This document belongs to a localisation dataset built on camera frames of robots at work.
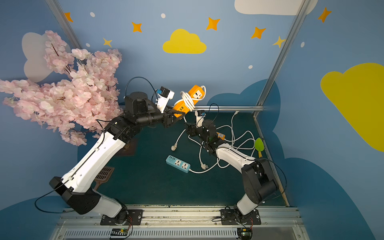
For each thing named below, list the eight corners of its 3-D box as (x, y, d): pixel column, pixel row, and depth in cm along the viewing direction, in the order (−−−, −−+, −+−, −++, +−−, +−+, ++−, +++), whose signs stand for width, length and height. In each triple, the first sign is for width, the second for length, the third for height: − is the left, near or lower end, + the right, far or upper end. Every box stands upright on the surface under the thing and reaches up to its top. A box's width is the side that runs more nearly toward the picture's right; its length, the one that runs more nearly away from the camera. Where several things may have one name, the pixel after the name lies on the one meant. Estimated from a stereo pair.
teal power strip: (164, 162, 95) (164, 160, 94) (168, 155, 98) (168, 153, 97) (188, 173, 91) (188, 171, 89) (192, 166, 94) (192, 164, 92)
